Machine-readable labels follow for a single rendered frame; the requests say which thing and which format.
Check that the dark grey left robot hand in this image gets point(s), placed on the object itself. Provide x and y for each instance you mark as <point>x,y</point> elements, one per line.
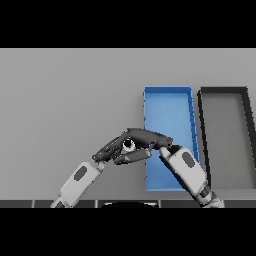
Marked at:
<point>105,152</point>

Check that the dark grey bin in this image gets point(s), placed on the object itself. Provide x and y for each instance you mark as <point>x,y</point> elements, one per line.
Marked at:
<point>226,140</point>

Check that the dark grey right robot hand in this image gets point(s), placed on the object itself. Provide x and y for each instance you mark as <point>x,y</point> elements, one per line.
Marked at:
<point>150,138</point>

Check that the blue bin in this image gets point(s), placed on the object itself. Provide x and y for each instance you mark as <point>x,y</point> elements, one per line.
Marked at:
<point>168,111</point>

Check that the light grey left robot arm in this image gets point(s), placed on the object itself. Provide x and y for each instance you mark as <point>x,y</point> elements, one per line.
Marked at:
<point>78,181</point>

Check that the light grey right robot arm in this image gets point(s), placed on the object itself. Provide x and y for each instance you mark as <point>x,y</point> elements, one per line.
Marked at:
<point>188,170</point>

